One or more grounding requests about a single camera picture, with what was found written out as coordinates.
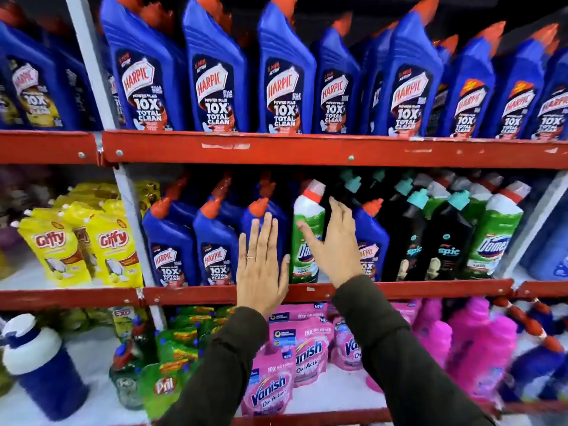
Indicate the person's right forearm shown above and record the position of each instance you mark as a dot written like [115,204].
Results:
[399,350]

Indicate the pale blue bottle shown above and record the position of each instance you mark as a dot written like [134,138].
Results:
[548,252]

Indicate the green bottle with red cap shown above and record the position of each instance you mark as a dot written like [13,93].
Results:
[128,377]

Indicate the yellow green packet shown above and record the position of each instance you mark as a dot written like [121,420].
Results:
[124,321]

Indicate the stack of pink pouches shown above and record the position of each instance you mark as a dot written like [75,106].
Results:
[270,385]

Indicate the person's right thumb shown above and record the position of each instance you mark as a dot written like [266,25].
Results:
[309,237]

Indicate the long red shelf beam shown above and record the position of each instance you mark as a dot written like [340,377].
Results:
[399,290]
[333,150]

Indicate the row of large blue cleaner bottles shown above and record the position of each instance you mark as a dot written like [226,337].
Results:
[284,62]

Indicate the stack of green pouches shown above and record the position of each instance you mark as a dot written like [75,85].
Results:
[173,350]

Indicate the person's left middle finger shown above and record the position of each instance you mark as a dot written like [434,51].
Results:
[266,237]

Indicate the row of small blue cleaner bottles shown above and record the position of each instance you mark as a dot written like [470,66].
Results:
[217,257]

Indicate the person's right hand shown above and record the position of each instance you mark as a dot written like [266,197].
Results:
[339,257]

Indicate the grey shelf upright post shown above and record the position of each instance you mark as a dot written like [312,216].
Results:
[539,217]
[93,62]

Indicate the row of black teal-capped bottles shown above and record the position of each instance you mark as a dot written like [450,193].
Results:
[443,248]

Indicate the person's left thumb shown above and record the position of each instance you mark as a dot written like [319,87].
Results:
[284,270]

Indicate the person's left forearm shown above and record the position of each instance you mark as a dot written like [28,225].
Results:
[222,368]

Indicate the person's left little finger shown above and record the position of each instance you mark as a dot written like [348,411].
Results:
[242,251]

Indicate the short red shelf beam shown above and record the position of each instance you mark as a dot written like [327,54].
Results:
[44,148]
[543,289]
[66,299]

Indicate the white shelf board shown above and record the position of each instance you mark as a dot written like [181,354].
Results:
[17,275]
[341,388]
[88,363]

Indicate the row of purple-blue cleaner bottles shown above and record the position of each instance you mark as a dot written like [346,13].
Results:
[532,363]

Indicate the pink bottle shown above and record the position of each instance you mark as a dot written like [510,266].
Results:
[466,323]
[432,332]
[492,359]

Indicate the blue bottle with white top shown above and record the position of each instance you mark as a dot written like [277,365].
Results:
[44,372]

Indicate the green white cleaner bottle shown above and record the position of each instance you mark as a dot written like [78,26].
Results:
[437,197]
[308,217]
[481,199]
[492,243]

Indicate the person's left hand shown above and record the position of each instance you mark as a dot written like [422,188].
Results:
[259,283]

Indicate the blue bottle with yellow label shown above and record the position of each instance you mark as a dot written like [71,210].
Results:
[35,84]
[84,84]

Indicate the pile of purple packets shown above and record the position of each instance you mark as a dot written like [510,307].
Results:
[22,199]

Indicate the row of yellow dish pouches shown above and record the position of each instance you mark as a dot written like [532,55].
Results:
[111,248]

